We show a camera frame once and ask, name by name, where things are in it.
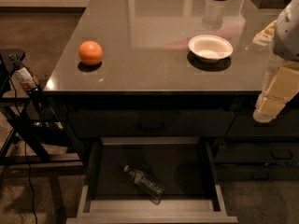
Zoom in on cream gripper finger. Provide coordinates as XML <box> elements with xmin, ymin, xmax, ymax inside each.
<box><xmin>253</xmin><ymin>96</ymin><xmax>285</xmax><ymax>123</ymax></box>
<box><xmin>265</xmin><ymin>62</ymin><xmax>299</xmax><ymax>103</ymax></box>

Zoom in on clear plastic water bottle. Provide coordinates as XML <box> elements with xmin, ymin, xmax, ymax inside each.
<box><xmin>123</xmin><ymin>165</ymin><xmax>165</xmax><ymax>205</ymax></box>

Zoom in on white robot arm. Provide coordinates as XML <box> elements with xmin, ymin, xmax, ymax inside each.
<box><xmin>253</xmin><ymin>0</ymin><xmax>299</xmax><ymax>123</ymax></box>

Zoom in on snack packet on counter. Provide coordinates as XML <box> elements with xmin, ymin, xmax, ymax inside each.
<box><xmin>253</xmin><ymin>21</ymin><xmax>277</xmax><ymax>46</ymax></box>

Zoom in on open middle drawer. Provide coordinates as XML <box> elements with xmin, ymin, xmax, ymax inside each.
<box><xmin>66</xmin><ymin>139</ymin><xmax>238</xmax><ymax>224</ymax></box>

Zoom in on closed top drawer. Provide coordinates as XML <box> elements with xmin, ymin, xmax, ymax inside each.
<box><xmin>68</xmin><ymin>110</ymin><xmax>235</xmax><ymax>138</ymax></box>

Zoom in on dark wine bottle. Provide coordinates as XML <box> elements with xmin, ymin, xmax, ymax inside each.
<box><xmin>8</xmin><ymin>53</ymin><xmax>48</xmax><ymax>111</ymax></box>

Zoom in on right cabinet drawers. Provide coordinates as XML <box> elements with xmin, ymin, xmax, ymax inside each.
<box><xmin>214</xmin><ymin>109</ymin><xmax>299</xmax><ymax>181</ymax></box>

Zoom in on white bowl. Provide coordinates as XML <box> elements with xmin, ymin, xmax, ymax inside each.
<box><xmin>188</xmin><ymin>35</ymin><xmax>233</xmax><ymax>63</ymax></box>

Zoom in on orange ball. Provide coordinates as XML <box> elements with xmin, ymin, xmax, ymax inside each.
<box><xmin>78</xmin><ymin>41</ymin><xmax>104</xmax><ymax>65</ymax></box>

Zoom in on black cable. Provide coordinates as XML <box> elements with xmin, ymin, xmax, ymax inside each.
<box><xmin>8</xmin><ymin>75</ymin><xmax>39</xmax><ymax>224</ymax></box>

